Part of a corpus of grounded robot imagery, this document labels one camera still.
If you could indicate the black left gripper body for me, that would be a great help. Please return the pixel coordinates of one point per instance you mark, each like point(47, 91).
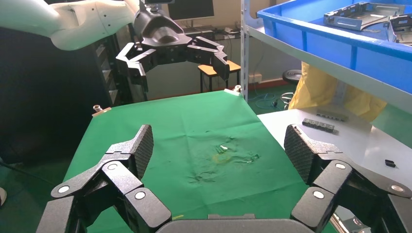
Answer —
point(161, 35)

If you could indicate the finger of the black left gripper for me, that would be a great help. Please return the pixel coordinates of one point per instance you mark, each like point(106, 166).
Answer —
point(212, 54)
point(135, 64)

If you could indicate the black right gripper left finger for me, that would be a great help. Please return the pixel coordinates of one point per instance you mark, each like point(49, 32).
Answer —
point(119, 180)

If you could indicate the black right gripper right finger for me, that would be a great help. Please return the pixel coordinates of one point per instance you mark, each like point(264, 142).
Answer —
point(331, 180)

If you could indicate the silver sheet metal bracket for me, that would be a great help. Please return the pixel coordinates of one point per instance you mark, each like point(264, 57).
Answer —
point(402, 29)
point(347, 21)

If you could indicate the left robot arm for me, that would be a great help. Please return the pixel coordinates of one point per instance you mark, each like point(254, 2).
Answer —
point(48, 19)

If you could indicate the wooden stool black legs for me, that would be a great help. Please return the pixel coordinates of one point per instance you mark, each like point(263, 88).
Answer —
point(209, 69)

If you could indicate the cluttered office desk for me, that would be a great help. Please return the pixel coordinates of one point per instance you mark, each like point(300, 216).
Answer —
point(209, 33)

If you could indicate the black computer monitor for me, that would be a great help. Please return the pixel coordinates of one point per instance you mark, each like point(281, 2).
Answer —
point(190, 9)

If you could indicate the silver binder clip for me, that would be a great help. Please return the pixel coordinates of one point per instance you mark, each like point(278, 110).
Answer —
point(349, 223)
point(236, 89)
point(99, 111)

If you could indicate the grey metal connector strip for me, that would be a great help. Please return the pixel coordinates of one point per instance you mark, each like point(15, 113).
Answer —
point(318, 126)
point(331, 115)

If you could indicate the small black plastic piece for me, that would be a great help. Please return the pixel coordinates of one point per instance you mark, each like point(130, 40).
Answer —
point(390, 163)

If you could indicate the black round disc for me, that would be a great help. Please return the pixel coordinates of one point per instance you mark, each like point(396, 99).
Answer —
point(291, 76)

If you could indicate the green table cloth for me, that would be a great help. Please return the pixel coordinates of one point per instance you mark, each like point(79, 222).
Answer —
point(193, 135)

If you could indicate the chrome stool base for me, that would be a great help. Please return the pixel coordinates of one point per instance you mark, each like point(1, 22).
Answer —
point(287, 94)

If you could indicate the yellow cloth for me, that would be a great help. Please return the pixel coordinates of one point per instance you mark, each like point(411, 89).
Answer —
point(315, 90)

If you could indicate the black robot torso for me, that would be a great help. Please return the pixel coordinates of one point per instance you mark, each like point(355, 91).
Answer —
point(38, 96)

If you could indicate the blue plastic bin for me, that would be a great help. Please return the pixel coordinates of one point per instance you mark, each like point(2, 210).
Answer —
point(322, 45)

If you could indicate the grey perforated shelf post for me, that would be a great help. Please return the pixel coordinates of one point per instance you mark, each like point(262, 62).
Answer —
point(245, 48)

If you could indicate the white wall socket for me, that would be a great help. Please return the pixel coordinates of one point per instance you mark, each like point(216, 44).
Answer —
point(255, 78)

